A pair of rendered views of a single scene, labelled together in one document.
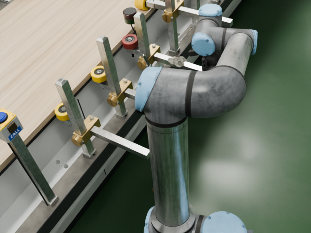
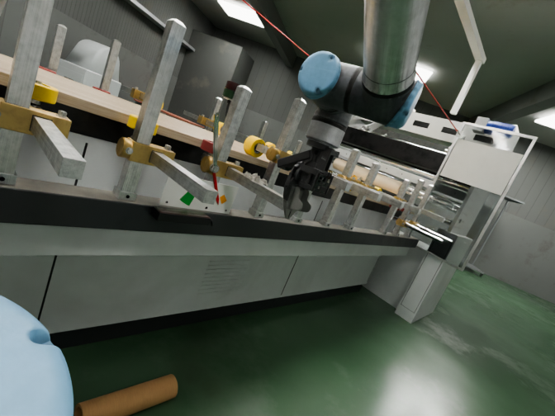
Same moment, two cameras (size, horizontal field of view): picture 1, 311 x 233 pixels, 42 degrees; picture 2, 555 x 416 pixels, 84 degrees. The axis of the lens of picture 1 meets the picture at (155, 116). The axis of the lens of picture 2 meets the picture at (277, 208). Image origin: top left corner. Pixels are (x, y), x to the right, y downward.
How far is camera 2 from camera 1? 125 cm
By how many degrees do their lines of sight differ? 38
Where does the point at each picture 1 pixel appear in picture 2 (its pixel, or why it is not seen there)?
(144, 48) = (223, 140)
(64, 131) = (20, 161)
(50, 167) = not seen: outside the picture
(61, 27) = not seen: hidden behind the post
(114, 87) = (141, 121)
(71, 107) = (30, 14)
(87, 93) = (108, 155)
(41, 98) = not seen: hidden behind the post
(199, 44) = (314, 64)
